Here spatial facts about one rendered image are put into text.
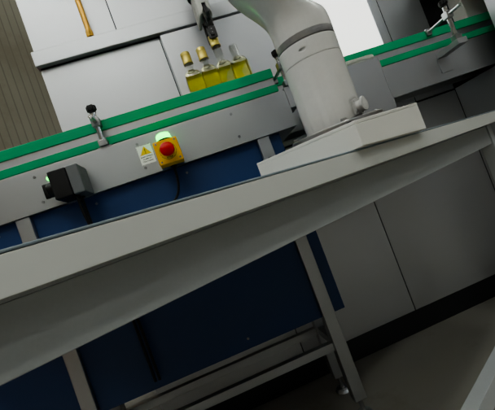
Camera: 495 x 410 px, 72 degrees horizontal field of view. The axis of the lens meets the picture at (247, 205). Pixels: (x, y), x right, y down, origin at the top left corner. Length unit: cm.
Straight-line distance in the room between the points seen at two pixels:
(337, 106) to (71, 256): 54
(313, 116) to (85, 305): 52
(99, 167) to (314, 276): 73
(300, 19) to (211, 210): 47
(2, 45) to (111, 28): 314
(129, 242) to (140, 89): 119
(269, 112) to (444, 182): 90
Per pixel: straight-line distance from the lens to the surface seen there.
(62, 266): 31
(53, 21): 168
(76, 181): 103
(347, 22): 170
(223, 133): 109
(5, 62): 458
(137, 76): 150
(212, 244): 41
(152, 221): 34
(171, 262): 39
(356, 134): 59
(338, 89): 71
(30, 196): 115
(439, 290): 169
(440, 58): 157
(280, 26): 75
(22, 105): 435
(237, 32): 155
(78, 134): 116
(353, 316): 152
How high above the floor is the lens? 71
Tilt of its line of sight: 2 degrees up
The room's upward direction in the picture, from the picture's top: 20 degrees counter-clockwise
